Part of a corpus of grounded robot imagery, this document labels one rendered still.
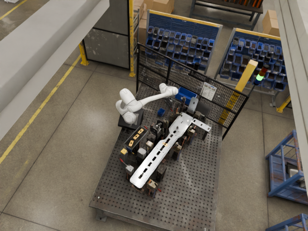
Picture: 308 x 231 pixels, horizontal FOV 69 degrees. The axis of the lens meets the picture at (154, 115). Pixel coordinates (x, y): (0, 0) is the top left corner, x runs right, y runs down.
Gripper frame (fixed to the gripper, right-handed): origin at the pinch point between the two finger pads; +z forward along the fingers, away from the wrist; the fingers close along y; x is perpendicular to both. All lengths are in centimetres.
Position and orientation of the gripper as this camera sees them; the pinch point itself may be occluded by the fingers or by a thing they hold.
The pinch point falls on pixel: (171, 107)
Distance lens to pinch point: 330.0
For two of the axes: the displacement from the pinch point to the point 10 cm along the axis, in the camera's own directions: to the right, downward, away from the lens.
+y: 7.5, 1.1, -6.5
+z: 3.5, 7.7, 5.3
